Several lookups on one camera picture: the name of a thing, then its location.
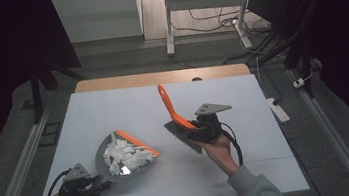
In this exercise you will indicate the black floor frame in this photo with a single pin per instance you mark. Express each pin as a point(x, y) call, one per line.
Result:
point(50, 134)

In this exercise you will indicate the grey dustpan with orange edge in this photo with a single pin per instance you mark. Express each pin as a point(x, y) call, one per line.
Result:
point(102, 157)

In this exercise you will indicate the person's right hand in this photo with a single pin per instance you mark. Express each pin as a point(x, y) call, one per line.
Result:
point(219, 153)

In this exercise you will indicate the small white adapter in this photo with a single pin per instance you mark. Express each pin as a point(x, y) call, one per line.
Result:
point(299, 83)

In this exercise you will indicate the black metal stand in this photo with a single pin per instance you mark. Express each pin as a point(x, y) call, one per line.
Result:
point(36, 91)
point(303, 45)

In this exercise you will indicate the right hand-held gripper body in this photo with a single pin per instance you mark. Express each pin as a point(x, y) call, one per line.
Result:
point(209, 124)

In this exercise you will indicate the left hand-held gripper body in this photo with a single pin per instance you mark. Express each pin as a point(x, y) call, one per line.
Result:
point(76, 187)

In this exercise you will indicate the pile of white tissues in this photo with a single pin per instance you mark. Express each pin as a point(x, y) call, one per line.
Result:
point(126, 156)

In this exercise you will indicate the wooden table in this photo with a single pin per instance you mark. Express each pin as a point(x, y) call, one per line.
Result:
point(160, 78)

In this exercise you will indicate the white power strip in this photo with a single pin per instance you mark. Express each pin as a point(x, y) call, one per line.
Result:
point(278, 109)

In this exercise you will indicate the white metal desk frame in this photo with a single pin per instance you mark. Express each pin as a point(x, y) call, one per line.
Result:
point(204, 1)

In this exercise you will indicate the orange brush with grey bristles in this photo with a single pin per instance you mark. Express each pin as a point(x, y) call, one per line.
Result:
point(175, 114)

